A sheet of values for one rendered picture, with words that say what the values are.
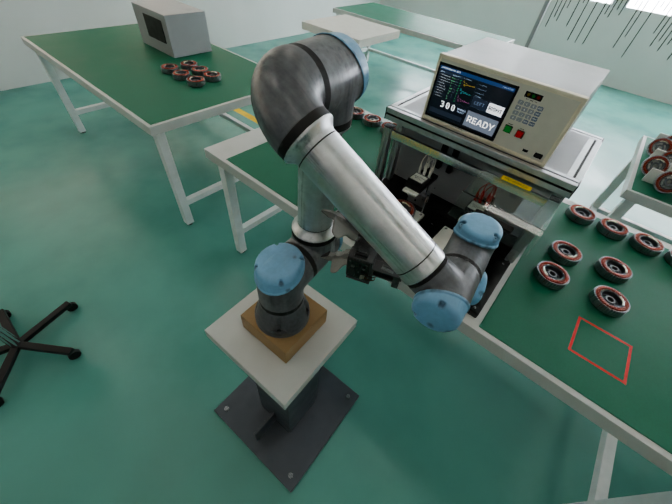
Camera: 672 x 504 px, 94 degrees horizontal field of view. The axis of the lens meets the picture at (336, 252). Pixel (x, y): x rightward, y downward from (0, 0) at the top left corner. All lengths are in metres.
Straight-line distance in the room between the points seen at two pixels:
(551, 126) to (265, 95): 0.87
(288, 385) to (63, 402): 1.29
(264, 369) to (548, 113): 1.06
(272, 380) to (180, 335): 1.07
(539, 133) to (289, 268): 0.84
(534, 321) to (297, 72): 1.03
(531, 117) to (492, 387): 1.33
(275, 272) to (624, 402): 1.01
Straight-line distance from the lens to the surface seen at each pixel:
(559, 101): 1.13
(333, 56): 0.55
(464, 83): 1.19
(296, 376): 0.90
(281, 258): 0.73
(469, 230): 0.55
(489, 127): 1.19
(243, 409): 1.66
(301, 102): 0.46
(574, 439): 2.07
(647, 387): 1.32
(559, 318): 1.29
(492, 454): 1.83
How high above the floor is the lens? 1.59
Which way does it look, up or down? 47 degrees down
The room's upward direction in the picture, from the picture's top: 7 degrees clockwise
